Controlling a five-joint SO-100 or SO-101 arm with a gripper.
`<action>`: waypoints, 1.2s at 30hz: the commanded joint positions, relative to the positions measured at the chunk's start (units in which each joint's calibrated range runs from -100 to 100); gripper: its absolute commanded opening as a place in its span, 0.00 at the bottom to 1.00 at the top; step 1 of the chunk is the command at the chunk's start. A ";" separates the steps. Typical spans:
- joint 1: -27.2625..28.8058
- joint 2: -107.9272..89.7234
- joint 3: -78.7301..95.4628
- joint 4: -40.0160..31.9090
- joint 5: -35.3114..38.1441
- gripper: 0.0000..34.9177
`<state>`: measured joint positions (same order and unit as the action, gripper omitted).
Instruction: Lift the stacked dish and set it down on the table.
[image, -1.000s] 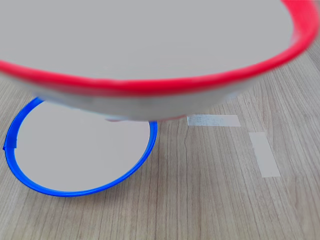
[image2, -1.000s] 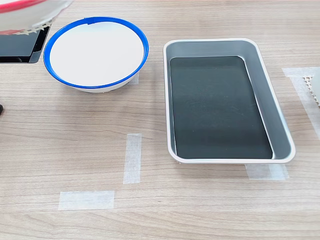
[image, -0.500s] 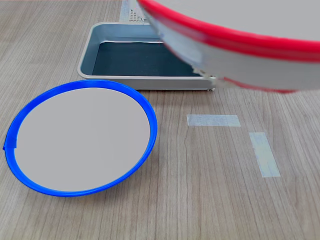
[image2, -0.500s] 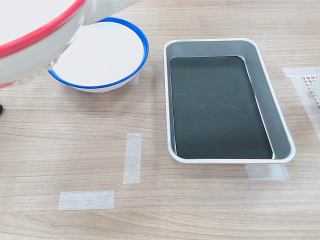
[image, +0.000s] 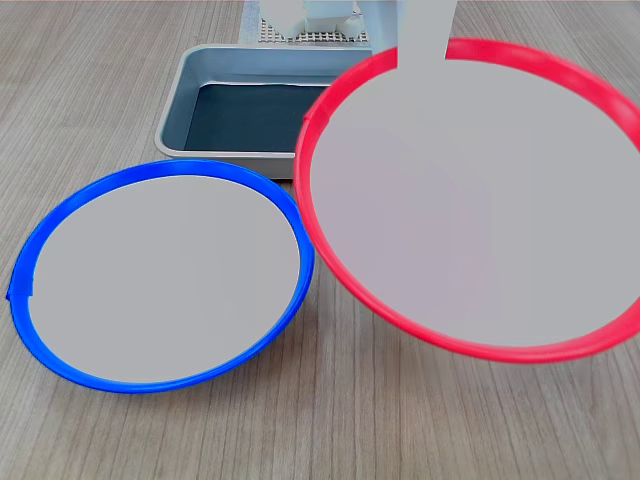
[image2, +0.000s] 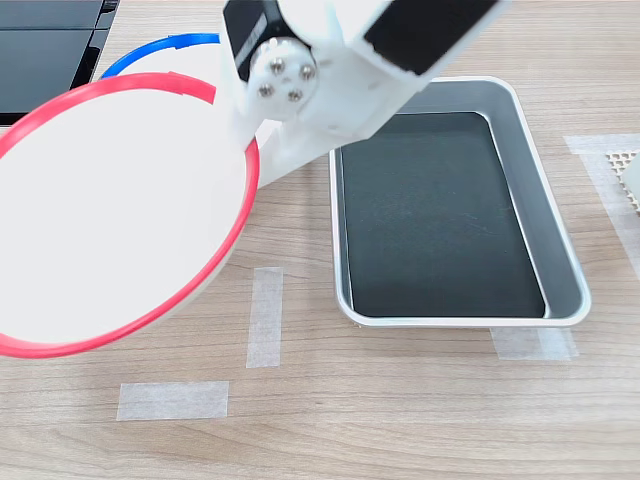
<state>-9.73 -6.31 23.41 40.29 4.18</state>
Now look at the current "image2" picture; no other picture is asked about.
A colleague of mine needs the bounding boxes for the red-rimmed white plate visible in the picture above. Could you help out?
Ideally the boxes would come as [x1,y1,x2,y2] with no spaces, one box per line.
[0,72,262,360]

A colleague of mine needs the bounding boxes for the blue-rimmed white plate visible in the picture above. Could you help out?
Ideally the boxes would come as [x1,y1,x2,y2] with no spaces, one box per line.
[99,32,224,97]

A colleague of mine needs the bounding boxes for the black tray mat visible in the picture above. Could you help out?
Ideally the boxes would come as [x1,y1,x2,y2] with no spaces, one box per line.
[339,110,547,320]

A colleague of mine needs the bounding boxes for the long translucent tape strip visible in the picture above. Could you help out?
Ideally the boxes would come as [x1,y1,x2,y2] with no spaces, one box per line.
[245,266,285,370]

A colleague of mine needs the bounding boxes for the black glossy device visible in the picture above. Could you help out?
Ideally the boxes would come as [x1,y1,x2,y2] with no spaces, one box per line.
[0,0,121,127]

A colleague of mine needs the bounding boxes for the steel tray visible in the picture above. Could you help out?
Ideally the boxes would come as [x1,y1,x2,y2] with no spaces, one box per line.
[327,75,593,329]

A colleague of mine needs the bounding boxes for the pale perforated plate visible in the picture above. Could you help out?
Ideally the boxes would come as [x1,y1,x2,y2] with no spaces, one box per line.
[604,151,640,216]

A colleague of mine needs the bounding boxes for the wide translucent tape strip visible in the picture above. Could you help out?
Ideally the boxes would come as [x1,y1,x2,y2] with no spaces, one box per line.
[116,380,230,422]

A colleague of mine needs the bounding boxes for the translucent tape strip by tray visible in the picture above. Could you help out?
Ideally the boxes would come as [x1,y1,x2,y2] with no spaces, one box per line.
[489,327,580,362]

